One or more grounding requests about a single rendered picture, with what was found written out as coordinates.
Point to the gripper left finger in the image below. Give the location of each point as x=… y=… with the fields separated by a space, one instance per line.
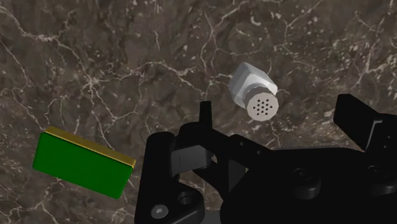
x=161 y=173

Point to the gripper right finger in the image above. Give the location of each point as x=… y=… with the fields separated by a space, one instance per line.
x=359 y=121

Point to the green and yellow sponge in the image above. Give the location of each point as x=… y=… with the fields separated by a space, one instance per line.
x=82 y=164

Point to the white salt shaker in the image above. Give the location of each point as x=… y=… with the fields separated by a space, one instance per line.
x=252 y=90

